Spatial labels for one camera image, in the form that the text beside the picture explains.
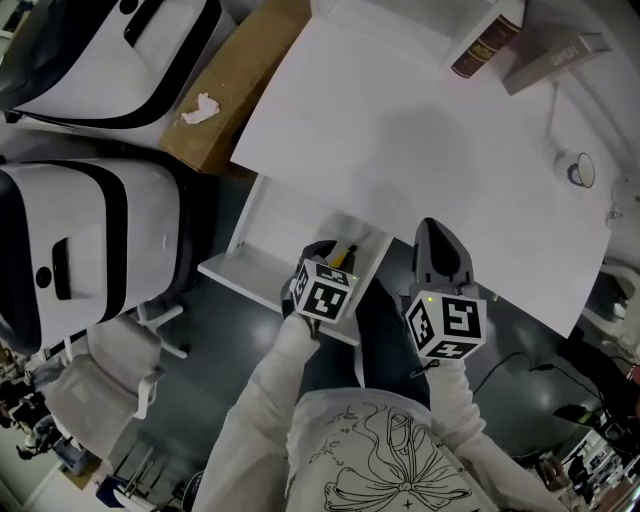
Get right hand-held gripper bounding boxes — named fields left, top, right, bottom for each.
left=403, top=217, right=489, bottom=362

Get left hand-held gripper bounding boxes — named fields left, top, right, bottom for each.
left=280, top=239, right=360, bottom=342

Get white drawer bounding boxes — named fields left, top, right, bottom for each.
left=197, top=174, right=396, bottom=347

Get white black robot base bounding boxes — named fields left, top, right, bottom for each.
left=0, top=0, right=237, bottom=132
left=0, top=157, right=217, bottom=354

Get person's left forearm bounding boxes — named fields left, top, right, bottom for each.
left=219, top=313, right=322, bottom=451

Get person's right forearm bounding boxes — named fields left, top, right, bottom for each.
left=426, top=357, right=489, bottom=451

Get person's dark trousers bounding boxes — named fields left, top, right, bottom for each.
left=299, top=277, right=434, bottom=407

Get white desk with hutch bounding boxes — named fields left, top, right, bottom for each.
left=229, top=0, right=640, bottom=339

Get white carved chair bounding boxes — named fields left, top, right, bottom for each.
left=581, top=262, right=640, bottom=352

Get crumpled white paper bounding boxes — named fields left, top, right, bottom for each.
left=179, top=92, right=222, bottom=126

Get brown cardboard box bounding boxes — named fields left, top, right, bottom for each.
left=158, top=0, right=314, bottom=176

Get person's white printed shirt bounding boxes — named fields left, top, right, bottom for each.
left=284, top=389, right=567, bottom=512

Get black equipment pile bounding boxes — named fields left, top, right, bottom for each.
left=552, top=324, right=640, bottom=451

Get dark red book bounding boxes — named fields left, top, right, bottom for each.
left=451, top=13, right=522, bottom=80

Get grey book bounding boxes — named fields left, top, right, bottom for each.
left=502, top=32, right=612, bottom=97

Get white mesh office chair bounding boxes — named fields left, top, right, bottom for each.
left=43, top=299, right=192, bottom=454

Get short black cord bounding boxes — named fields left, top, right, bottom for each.
left=409, top=358, right=441, bottom=379

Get black floor cable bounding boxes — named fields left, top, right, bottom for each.
left=472, top=351, right=601, bottom=402

